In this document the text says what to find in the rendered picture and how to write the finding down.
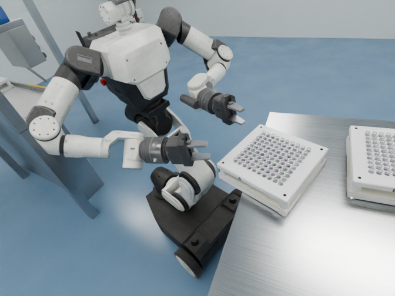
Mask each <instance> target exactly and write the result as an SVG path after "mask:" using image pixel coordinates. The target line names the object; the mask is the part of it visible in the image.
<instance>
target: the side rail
mask: <svg viewBox="0 0 395 296"><path fill-rule="evenodd" d="M10 83H11V84H13V85H14V86H18V87H22V88H27V89H32V90H38V91H41V92H44V91H45V89H44V88H38V87H34V86H29V84H27V83H21V82H15V81H11V80H10Z"/></svg>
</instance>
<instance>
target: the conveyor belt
mask: <svg viewBox="0 0 395 296"><path fill-rule="evenodd" d="M3 94H4V96H5V97H6V98H7V99H8V101H9V102H10V103H11V105H12V106H13V107H14V108H15V110H16V111H17V112H18V113H19V114H20V116H21V117H22V118H23V120H24V121H26V117H27V115H28V114H29V112H30V111H31V109H32V108H33V106H35V105H36V104H37V102H38V100H39V99H40V97H41V96H42V94H43V92H38V91H34V90H29V89H24V88H19V87H15V86H14V88H12V89H10V90H7V91H6V92H4V93H3Z"/></svg>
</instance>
